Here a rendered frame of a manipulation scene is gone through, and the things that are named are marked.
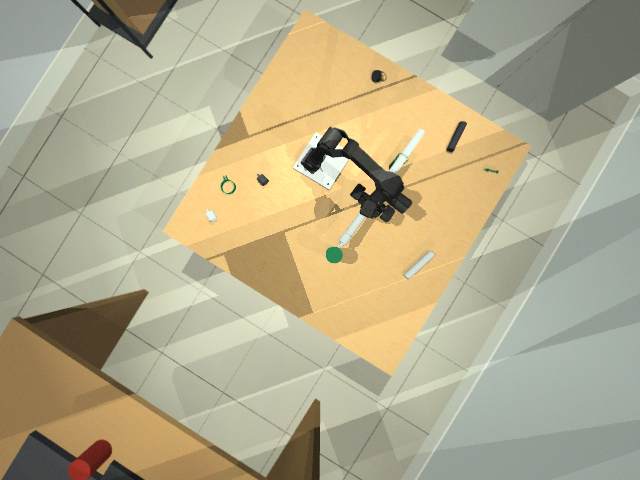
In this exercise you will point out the dark green post with cap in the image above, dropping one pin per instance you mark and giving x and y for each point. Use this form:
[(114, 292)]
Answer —
[(334, 255)]

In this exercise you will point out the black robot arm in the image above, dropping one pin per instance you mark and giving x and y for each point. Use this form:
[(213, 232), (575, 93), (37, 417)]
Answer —
[(389, 186)]

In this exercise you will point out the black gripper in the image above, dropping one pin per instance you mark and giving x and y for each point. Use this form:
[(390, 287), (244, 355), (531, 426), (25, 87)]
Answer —
[(358, 193)]

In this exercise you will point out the grey metal cup with side tab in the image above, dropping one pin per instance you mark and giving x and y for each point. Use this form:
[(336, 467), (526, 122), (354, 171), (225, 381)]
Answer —
[(344, 240)]

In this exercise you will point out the black cylinder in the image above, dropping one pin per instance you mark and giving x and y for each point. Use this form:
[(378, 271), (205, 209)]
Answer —
[(456, 136)]

